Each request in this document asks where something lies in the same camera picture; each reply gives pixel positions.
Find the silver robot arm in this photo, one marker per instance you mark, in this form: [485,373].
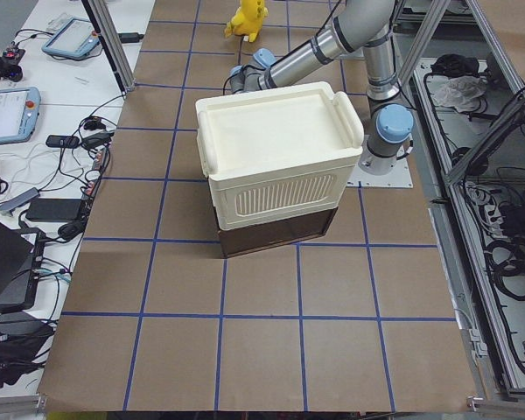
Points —
[364,25]

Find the cream plastic storage box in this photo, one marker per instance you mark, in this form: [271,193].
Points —
[276,154]

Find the yellow plush toy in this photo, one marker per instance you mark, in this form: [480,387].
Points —
[247,21]

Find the black power adapter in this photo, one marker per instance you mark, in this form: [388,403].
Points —
[53,210]

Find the black power brick far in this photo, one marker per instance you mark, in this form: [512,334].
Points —
[130,37]

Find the grey usb hub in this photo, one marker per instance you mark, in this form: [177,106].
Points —
[20,200]

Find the white crumpled cloth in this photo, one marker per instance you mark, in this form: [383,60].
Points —
[462,93]

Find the blue teach pendant far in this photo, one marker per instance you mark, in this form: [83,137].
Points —
[75,40]

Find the blue teach pendant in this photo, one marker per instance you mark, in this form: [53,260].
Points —
[75,40]
[19,111]

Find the black laptop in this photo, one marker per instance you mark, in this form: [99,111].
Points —
[21,252]

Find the blue teach pendant near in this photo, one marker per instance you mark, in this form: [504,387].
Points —
[19,111]

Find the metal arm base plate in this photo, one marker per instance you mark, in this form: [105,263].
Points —
[389,177]

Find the aluminium frame post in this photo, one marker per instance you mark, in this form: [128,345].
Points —
[99,16]

